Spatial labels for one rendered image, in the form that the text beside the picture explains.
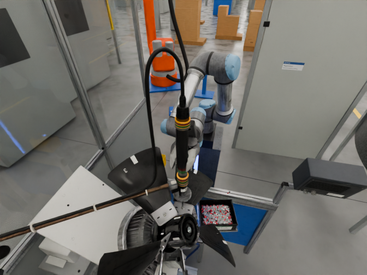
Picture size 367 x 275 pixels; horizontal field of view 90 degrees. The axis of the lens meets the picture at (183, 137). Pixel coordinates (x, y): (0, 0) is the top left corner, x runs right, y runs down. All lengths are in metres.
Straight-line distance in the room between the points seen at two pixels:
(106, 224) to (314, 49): 2.28
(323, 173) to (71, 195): 1.13
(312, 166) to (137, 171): 0.86
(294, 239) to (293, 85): 1.62
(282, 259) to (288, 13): 2.27
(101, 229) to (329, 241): 2.17
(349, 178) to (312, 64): 1.50
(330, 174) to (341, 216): 1.65
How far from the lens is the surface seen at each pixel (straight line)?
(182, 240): 0.75
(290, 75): 2.43
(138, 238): 0.85
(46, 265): 1.32
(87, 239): 0.86
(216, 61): 0.97
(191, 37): 8.59
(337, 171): 1.19
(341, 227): 2.69
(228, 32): 9.76
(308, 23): 2.31
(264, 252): 2.19
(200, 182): 0.98
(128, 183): 0.75
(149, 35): 4.60
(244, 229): 1.74
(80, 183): 0.87
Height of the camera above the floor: 1.95
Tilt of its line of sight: 40 degrees down
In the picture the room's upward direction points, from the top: straight up
